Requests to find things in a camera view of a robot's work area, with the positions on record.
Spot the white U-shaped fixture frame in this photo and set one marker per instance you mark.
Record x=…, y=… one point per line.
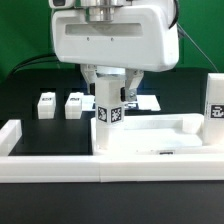
x=39, y=169

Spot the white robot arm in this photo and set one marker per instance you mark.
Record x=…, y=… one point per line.
x=133, y=35

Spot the fiducial marker sheet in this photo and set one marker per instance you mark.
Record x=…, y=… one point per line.
x=143, y=102

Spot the white desk top panel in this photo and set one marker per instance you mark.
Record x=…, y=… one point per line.
x=156, y=135

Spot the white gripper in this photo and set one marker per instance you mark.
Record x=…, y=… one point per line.
x=141, y=36

